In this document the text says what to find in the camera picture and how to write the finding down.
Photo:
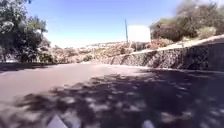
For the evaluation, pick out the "white board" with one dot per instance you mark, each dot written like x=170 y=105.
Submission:
x=139 y=33

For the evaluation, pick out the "thin pole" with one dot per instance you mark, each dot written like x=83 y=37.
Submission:
x=126 y=31

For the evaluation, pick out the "distant bushy hillside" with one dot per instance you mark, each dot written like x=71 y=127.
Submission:
x=96 y=51

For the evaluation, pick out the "stone retaining wall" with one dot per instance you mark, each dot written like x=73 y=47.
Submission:
x=173 y=56

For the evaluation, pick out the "robot's own part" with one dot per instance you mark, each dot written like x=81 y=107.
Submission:
x=147 y=124
x=76 y=125

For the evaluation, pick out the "grey asphalt road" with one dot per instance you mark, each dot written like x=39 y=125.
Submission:
x=83 y=93

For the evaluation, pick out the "large leafy tree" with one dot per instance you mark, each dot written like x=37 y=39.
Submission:
x=16 y=30

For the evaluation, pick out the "dry bushy trees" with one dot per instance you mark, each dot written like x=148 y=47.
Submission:
x=193 y=20

